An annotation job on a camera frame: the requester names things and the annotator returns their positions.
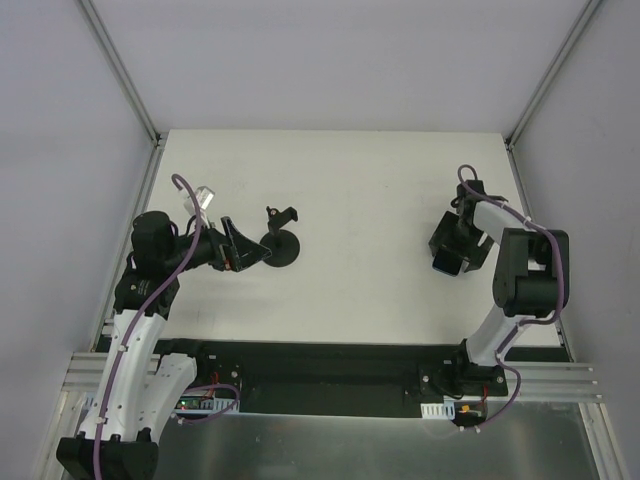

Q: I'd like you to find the blue phone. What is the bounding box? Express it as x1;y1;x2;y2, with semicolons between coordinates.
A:
432;248;464;277

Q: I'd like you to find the black phone stand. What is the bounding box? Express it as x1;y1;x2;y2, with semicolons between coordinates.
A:
260;206;301;268

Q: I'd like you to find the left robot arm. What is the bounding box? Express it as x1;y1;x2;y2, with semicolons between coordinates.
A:
56;211;271;479

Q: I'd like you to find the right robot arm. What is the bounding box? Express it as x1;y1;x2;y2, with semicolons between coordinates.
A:
428;180;570;395

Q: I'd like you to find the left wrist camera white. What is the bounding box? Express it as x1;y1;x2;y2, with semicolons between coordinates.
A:
182;186;215;214

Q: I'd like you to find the right aluminium frame post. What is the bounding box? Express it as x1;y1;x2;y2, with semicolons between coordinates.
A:
504;0;605;151

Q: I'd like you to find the aluminium frame post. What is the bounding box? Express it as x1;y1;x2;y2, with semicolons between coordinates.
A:
74;0;161;146
504;0;605;151

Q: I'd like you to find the left white cable duct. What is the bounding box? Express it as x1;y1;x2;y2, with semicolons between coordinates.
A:
174;396;240;415

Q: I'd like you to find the white cable duct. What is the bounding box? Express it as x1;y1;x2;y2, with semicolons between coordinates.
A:
420;402;456;421
174;396;240;415

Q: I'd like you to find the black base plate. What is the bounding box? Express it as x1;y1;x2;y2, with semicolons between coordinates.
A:
154;339;508;418

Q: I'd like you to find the right white cable duct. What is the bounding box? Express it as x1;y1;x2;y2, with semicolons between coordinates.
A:
420;402;456;421

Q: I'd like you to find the left aluminium frame post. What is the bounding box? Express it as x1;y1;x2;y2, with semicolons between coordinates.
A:
74;0;161;146

